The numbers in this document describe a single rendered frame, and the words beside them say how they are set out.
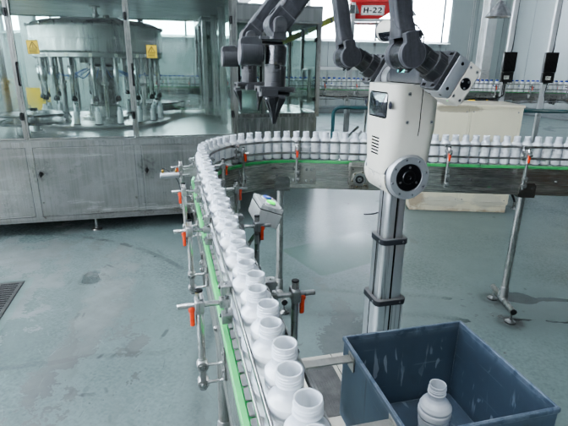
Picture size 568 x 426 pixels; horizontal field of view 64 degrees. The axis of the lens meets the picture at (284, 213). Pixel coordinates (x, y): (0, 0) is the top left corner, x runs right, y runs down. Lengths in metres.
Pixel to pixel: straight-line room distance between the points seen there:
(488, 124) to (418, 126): 3.79
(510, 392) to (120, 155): 3.87
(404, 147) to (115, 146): 3.27
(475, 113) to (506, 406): 4.36
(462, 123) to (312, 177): 2.76
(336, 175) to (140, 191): 2.27
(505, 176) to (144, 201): 3.12
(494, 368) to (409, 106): 0.83
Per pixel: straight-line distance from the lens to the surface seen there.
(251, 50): 1.23
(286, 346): 0.71
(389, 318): 1.87
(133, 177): 4.48
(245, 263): 0.95
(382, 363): 1.18
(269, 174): 2.77
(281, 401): 0.64
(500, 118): 5.39
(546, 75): 7.44
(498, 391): 1.17
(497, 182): 3.02
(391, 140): 1.57
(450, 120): 5.23
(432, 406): 1.10
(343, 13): 1.80
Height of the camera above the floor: 1.55
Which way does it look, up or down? 18 degrees down
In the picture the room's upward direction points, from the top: 1 degrees clockwise
